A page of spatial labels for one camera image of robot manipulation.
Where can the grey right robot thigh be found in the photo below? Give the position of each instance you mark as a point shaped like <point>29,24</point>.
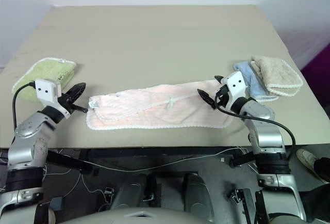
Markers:
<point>197,195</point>

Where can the small black power adapter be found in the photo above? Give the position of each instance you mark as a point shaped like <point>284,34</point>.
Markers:
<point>56,204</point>

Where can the grey robot thigh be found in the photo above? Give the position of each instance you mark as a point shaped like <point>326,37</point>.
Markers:
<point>197,195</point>
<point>131,190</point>

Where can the black metal clamp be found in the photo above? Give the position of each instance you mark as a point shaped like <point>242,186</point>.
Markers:
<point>237,197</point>
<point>109,193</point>

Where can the folded green towel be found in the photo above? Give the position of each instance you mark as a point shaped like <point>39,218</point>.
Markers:
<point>49,70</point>

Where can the black table frame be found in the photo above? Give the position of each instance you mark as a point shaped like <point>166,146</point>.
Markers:
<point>154,152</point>

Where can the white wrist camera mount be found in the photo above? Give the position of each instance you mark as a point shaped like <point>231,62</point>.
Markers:
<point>237,83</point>
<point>46,89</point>

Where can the white shoe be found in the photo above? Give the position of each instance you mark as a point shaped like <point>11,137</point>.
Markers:
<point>305,157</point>

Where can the folded beige towel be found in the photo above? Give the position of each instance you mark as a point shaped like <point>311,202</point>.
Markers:
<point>278,75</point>

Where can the grey left robot thigh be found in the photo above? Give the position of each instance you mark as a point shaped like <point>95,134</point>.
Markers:
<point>131,190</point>

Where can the grey robot torso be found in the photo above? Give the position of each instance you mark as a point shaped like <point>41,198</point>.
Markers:
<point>139,216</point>

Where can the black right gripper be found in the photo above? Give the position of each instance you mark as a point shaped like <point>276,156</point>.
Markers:
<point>224,97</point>

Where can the pink towel with white trim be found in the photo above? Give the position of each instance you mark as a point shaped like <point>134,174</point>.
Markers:
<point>159,108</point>

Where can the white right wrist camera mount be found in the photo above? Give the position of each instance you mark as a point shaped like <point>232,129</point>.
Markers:
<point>237,83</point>

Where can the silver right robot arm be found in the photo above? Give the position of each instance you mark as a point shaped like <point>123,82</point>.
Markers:
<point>268,136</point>

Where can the folded light blue towel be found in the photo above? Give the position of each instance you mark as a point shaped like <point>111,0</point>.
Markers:
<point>245,70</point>

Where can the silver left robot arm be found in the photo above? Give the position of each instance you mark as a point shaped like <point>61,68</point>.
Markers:
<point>24,136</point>

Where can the person's dark trouser leg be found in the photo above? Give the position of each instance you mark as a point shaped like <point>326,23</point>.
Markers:
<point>323,168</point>

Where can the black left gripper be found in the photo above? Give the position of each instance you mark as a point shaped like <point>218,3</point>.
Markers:
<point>67,104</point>

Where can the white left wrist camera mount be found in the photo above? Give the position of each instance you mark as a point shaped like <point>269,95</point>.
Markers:
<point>46,89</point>

